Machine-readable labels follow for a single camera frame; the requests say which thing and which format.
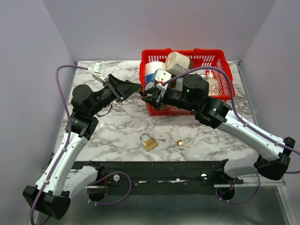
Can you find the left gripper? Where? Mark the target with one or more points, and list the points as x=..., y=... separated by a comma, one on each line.
x=128, y=88

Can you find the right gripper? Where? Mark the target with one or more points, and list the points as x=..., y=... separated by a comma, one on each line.
x=157, y=99

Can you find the large brass padlock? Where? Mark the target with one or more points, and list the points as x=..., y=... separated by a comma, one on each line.
x=150, y=143

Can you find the small brass padlock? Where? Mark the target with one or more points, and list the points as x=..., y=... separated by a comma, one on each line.
x=183, y=141

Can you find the yellow black padlock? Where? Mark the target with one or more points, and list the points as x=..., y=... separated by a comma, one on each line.
x=139, y=86

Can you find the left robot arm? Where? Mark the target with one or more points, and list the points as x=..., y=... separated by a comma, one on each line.
x=51, y=195

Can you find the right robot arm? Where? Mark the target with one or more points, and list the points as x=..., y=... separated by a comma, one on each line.
x=271, y=159

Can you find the white blue paper roll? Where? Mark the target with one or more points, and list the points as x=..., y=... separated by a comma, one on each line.
x=151, y=68

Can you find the beige wrapped paper roll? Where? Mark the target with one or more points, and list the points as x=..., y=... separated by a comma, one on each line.
x=177, y=63

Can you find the cream pump bottle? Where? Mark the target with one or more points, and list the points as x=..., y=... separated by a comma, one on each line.
x=213, y=83

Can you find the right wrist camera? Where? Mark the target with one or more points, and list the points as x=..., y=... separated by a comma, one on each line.
x=160, y=77

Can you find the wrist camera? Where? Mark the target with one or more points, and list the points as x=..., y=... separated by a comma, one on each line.
x=96, y=72
x=160, y=77

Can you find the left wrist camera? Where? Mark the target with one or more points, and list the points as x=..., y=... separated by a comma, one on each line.
x=96, y=72

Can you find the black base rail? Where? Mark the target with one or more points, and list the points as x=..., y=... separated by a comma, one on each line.
x=161, y=178

